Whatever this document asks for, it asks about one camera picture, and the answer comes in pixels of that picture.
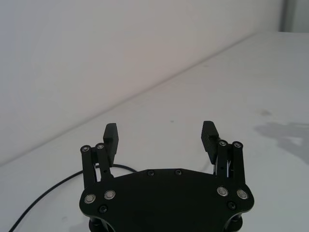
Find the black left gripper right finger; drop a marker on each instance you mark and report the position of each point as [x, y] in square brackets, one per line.
[210, 142]

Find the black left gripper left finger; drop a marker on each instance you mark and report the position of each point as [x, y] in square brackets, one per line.
[111, 145]

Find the grey striped post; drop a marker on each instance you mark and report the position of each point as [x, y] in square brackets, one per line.
[295, 14]

